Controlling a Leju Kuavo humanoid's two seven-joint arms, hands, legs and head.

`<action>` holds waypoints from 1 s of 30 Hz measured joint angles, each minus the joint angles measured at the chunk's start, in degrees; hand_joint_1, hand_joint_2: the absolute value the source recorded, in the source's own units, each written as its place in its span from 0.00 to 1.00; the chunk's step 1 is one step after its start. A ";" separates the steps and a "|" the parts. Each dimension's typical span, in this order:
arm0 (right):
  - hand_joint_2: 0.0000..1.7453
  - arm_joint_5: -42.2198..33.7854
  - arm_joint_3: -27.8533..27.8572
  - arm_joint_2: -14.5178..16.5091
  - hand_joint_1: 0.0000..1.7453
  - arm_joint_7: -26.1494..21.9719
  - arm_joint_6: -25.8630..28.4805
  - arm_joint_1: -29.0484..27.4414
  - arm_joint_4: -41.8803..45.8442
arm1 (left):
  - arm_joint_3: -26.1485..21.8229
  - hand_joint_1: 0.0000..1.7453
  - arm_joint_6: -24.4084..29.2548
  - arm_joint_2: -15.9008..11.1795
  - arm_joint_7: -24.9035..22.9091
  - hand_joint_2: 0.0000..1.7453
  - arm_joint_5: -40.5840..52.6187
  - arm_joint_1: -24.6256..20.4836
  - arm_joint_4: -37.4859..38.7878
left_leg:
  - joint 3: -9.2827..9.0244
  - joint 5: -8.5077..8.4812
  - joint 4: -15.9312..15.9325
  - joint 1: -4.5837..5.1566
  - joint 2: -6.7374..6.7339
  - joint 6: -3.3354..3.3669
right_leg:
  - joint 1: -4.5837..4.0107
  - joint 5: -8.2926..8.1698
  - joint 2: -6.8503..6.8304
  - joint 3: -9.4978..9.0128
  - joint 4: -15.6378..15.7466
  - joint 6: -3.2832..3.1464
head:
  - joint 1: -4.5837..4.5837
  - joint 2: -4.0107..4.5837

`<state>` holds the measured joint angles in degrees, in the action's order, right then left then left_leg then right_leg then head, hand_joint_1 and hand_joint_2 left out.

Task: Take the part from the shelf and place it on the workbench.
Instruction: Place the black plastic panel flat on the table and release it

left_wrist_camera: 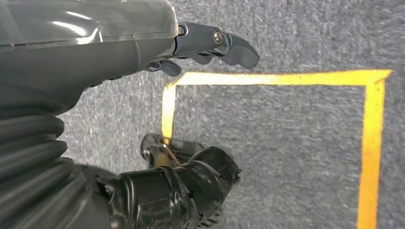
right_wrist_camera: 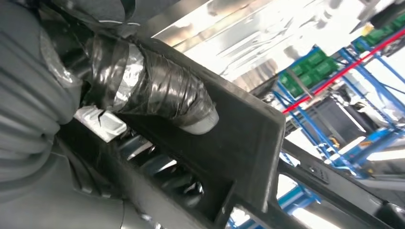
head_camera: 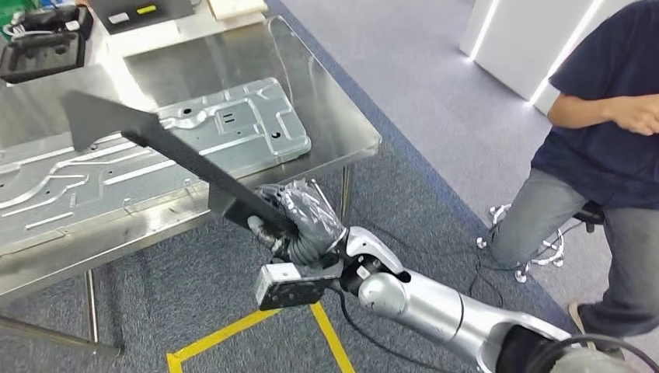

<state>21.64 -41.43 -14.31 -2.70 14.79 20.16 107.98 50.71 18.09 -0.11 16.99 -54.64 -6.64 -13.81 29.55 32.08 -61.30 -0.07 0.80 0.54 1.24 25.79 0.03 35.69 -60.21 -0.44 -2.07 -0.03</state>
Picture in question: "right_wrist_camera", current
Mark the blue storage rack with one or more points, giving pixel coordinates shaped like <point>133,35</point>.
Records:
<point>376,79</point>

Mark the stainless steel workbench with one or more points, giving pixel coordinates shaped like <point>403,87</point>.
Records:
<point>253,38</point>

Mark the green bins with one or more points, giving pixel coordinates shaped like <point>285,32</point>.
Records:
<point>310,69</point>
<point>379,34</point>

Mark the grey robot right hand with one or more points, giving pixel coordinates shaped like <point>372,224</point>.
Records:
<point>164,85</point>

